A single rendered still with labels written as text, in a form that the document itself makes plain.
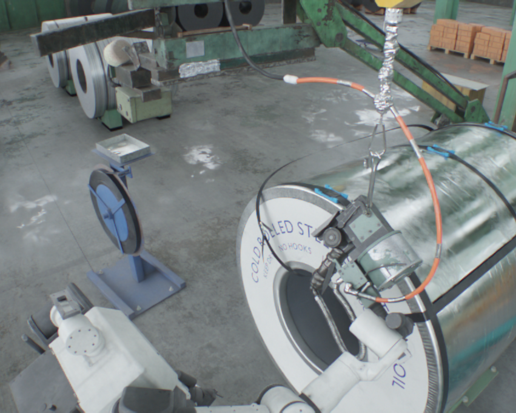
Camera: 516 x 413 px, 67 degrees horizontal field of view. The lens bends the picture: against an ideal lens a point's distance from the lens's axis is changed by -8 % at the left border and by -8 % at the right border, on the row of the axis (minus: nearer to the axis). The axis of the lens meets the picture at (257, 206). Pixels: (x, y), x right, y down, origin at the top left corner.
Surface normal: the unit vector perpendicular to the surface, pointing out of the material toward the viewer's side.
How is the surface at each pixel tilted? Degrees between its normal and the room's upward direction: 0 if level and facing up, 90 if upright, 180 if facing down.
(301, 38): 90
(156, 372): 68
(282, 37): 90
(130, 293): 0
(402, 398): 90
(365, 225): 58
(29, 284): 0
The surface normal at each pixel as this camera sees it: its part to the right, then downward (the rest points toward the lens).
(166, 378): 0.92, -0.27
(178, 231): 0.00, -0.85
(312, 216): -0.81, 0.30
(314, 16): 0.44, 0.47
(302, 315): 0.44, -0.26
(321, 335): 0.21, -0.66
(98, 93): 0.58, 0.58
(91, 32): 0.76, 0.33
